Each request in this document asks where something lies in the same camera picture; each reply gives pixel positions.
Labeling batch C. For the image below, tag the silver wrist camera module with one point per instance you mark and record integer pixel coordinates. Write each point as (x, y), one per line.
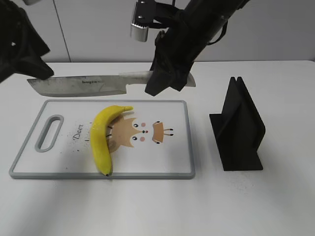
(142, 16)

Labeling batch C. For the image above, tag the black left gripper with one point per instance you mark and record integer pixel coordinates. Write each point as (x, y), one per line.
(21, 47)

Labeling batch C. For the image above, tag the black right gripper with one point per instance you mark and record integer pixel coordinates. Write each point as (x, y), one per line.
(176, 50)

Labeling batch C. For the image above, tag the white grey-rimmed cutting board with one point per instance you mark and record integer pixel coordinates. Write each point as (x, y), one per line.
(150, 142)

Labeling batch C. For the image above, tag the white-handled kitchen knife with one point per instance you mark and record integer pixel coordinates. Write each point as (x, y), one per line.
(88, 86)

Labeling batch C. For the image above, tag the yellow plastic banana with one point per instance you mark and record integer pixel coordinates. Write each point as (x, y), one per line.
(100, 150)

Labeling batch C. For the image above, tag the black knife stand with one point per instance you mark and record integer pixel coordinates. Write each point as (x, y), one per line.
(238, 129)

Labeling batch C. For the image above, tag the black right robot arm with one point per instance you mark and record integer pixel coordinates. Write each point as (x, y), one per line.
(211, 16)

